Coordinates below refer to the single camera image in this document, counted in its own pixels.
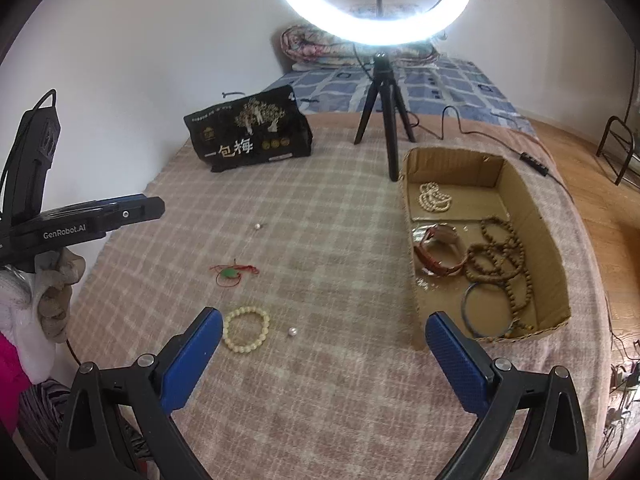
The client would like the blue patterned bed sheet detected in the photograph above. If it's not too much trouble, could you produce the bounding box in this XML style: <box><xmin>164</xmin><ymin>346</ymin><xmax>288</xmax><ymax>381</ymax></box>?
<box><xmin>270</xmin><ymin>56</ymin><xmax>535</xmax><ymax>136</ymax></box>

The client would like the black power cable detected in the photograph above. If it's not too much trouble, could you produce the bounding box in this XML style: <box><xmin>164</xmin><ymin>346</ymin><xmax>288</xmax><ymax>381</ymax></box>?
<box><xmin>404</xmin><ymin>104</ymin><xmax>576</xmax><ymax>201</ymax></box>

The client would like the brown leather wrap bracelet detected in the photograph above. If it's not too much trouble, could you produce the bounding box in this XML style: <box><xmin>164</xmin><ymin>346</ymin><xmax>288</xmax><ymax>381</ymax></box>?
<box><xmin>412</xmin><ymin>223</ymin><xmax>469</xmax><ymax>278</ymax></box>

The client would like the white pearl necklace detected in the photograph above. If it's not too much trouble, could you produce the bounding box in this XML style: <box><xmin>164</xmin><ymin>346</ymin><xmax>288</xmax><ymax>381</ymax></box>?
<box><xmin>418</xmin><ymin>181</ymin><xmax>454</xmax><ymax>214</ymax></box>

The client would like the brown wooden bead necklace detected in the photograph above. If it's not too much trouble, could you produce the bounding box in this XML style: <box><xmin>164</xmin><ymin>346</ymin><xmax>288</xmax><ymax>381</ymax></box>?
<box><xmin>464</xmin><ymin>216</ymin><xmax>534</xmax><ymax>334</ymax></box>

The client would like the pink plaid blanket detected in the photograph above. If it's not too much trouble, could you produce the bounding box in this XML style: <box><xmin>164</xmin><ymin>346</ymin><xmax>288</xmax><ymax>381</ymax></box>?
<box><xmin>14</xmin><ymin>112</ymin><xmax>614</xmax><ymax>480</ymax></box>

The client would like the folded floral quilt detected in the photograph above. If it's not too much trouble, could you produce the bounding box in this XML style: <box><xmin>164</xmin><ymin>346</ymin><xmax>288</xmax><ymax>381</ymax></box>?
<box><xmin>280</xmin><ymin>24</ymin><xmax>439</xmax><ymax>67</ymax></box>

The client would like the cream bead bracelet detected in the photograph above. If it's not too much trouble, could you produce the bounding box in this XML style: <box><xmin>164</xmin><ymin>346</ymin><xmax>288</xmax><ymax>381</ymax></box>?
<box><xmin>221</xmin><ymin>304</ymin><xmax>272</xmax><ymax>354</ymax></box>

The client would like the black tripod stand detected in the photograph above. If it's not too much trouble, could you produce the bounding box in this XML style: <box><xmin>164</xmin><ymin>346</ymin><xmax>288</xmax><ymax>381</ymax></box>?
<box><xmin>354</xmin><ymin>52</ymin><xmax>416</xmax><ymax>182</ymax></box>

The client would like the white gloved left hand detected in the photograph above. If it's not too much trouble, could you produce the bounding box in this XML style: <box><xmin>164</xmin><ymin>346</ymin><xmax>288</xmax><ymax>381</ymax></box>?
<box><xmin>1</xmin><ymin>248</ymin><xmax>86</xmax><ymax>384</ymax></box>

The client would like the green jade red cord pendant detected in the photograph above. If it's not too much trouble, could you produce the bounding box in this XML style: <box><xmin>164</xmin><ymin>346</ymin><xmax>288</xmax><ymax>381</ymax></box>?
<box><xmin>209</xmin><ymin>261</ymin><xmax>260</xmax><ymax>288</ymax></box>

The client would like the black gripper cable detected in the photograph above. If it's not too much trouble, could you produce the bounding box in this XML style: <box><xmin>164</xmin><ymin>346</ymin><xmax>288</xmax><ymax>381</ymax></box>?
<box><xmin>0</xmin><ymin>88</ymin><xmax>59</xmax><ymax>196</ymax></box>

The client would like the pink sleeved left forearm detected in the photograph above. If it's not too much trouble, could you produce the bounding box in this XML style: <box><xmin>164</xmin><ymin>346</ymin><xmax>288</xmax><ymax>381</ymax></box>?
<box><xmin>0</xmin><ymin>335</ymin><xmax>32</xmax><ymax>436</ymax></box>

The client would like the white ring light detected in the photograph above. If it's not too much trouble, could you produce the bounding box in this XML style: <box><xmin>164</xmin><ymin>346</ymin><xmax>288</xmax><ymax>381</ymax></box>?
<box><xmin>268</xmin><ymin>0</ymin><xmax>475</xmax><ymax>47</ymax></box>

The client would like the black snack bag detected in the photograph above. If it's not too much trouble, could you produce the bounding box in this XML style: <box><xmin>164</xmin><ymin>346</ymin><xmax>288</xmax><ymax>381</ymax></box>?
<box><xmin>183</xmin><ymin>84</ymin><xmax>312</xmax><ymax>172</ymax></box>

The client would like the black clothes rack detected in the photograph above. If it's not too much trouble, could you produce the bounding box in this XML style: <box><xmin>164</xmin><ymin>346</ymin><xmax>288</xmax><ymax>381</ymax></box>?
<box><xmin>594</xmin><ymin>49</ymin><xmax>640</xmax><ymax>188</ymax></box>

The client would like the brown cardboard box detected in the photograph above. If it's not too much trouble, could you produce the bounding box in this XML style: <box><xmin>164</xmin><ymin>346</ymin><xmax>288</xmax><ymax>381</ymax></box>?
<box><xmin>400</xmin><ymin>148</ymin><xmax>572</xmax><ymax>348</ymax></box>

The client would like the dark bangle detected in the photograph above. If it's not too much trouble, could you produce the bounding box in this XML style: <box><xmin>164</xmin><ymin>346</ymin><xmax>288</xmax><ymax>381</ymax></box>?
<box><xmin>460</xmin><ymin>283</ymin><xmax>513</xmax><ymax>339</ymax></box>

